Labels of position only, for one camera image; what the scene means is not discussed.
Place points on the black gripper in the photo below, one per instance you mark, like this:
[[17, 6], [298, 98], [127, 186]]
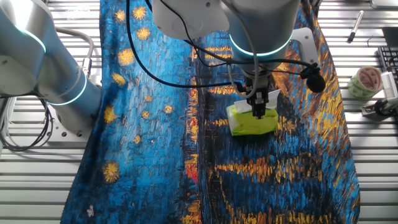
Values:
[[264, 87]]

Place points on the green tissue pack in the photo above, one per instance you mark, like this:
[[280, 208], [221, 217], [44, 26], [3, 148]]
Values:
[[255, 126]]

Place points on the white paper napkin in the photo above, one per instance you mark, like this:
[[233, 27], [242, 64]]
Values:
[[242, 106]]

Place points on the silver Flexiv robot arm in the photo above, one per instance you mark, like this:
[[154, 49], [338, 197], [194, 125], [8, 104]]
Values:
[[264, 21]]

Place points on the starry night painted tablecloth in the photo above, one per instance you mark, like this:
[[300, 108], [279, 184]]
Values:
[[149, 140]]

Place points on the black and white marker pen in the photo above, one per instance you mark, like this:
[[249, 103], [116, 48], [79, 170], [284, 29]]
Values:
[[355, 27]]

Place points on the black computer keyboard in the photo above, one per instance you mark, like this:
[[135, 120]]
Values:
[[388, 57]]

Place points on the black rectangular object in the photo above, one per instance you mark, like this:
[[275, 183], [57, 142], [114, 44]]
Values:
[[391, 37]]

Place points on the grey laptop edge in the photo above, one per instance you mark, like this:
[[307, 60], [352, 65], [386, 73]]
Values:
[[385, 3]]

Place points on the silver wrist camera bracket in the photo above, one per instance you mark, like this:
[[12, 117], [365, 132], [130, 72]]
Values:
[[306, 40]]

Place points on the metal camera stand bracket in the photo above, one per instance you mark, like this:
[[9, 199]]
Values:
[[370, 112]]

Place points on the white camera on stand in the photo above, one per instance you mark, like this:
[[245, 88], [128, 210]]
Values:
[[390, 88]]

